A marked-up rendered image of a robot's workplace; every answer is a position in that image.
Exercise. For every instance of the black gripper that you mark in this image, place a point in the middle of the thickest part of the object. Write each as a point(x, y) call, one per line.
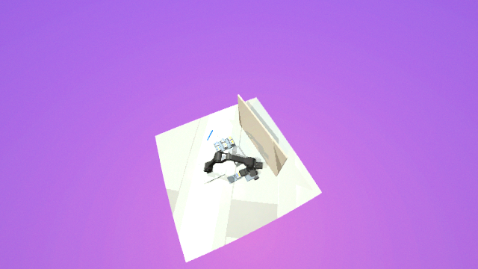
point(244, 172)

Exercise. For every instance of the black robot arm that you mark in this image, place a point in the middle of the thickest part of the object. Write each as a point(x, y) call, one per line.
point(248, 162)

